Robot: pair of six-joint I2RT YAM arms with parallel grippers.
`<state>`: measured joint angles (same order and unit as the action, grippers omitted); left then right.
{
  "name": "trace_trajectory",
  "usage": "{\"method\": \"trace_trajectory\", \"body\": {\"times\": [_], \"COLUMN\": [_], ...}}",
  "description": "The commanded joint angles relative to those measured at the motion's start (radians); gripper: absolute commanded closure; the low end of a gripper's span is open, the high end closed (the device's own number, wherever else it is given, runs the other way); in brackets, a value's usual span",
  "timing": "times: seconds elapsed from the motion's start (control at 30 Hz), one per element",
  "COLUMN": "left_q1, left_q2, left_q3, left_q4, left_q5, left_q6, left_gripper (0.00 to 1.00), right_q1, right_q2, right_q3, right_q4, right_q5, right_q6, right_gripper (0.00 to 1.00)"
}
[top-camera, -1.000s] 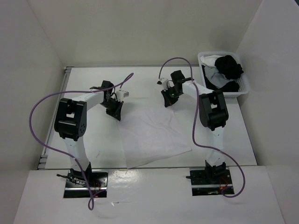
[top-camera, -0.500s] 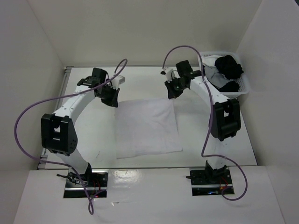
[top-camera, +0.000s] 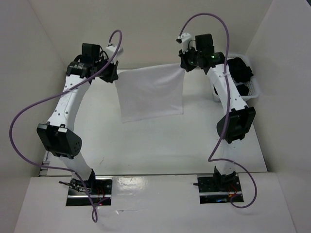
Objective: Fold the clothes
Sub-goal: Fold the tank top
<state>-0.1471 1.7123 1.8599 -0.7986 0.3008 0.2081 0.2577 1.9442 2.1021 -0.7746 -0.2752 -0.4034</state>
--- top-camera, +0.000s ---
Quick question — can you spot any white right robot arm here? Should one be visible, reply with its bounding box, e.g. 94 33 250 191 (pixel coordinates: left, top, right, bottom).
177 33 256 191

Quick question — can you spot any black garment in basket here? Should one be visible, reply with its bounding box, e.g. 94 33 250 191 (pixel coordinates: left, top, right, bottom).
227 57 254 96

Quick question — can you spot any white tank top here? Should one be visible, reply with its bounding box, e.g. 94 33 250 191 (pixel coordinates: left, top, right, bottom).
115 64 185 123

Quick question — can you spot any purple cable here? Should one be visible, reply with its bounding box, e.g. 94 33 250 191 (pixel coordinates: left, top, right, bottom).
178 12 258 209
8 29 123 223

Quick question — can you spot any white plastic laundry basket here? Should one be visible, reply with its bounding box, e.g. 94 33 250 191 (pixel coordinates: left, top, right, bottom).
210 53 260 102

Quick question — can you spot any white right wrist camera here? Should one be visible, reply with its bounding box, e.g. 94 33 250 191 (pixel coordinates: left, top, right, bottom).
176 33 194 53

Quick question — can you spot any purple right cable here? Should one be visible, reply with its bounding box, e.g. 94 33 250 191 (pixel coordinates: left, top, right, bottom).
178 12 258 209

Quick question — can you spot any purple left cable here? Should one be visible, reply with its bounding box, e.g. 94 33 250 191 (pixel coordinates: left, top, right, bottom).
8 29 123 223

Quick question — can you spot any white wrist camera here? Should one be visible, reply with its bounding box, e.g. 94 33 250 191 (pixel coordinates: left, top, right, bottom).
104 44 123 64
176 33 194 53

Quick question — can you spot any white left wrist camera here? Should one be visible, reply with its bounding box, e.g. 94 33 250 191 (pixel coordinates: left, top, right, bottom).
104 44 123 64

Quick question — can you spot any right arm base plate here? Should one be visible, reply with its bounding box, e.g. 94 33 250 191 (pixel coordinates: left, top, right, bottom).
193 175 244 204

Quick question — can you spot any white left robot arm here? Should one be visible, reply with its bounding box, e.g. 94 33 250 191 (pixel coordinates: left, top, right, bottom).
36 43 123 194

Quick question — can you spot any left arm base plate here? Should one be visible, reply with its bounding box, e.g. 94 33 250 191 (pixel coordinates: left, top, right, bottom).
65 178 113 206

